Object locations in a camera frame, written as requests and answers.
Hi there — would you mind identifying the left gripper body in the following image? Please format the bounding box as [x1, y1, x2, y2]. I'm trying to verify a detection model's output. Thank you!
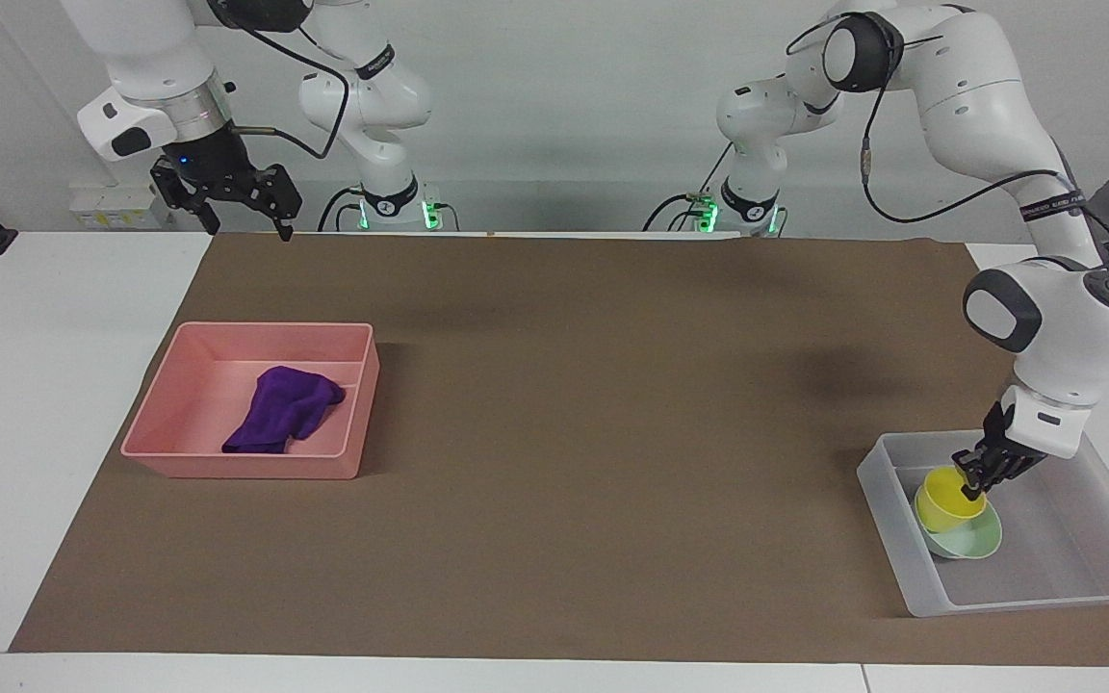
[982, 400, 1014, 449]

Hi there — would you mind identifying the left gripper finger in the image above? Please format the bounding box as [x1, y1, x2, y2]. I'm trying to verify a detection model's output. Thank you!
[950, 445, 991, 502]
[988, 445, 1048, 488]

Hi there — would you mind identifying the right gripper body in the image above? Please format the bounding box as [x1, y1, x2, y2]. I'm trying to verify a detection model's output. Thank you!
[162, 128, 265, 200]

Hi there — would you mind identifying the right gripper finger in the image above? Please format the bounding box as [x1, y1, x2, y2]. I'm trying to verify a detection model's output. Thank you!
[218, 165, 304, 243]
[149, 158, 221, 236]

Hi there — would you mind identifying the yellow plastic cup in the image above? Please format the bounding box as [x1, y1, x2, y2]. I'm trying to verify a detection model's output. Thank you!
[914, 466, 990, 534]

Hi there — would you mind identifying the light green bowl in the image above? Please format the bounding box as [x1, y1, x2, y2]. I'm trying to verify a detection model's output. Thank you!
[919, 499, 1004, 562]

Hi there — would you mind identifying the clear plastic bin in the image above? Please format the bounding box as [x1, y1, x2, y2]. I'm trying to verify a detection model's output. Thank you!
[856, 429, 1109, 619]

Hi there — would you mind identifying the purple cloth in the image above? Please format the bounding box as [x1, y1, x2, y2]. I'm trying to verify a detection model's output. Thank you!
[221, 365, 348, 455]

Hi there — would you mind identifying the pink plastic bin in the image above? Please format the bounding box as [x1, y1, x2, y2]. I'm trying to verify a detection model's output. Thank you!
[120, 321, 381, 481]

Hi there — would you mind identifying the black cable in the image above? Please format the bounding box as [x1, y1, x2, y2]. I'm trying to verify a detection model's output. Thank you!
[786, 10, 1109, 269]
[211, 0, 351, 161]
[317, 185, 365, 233]
[643, 142, 736, 233]

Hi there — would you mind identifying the white wall socket box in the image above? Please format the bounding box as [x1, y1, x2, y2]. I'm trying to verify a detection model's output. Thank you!
[67, 186, 168, 231]

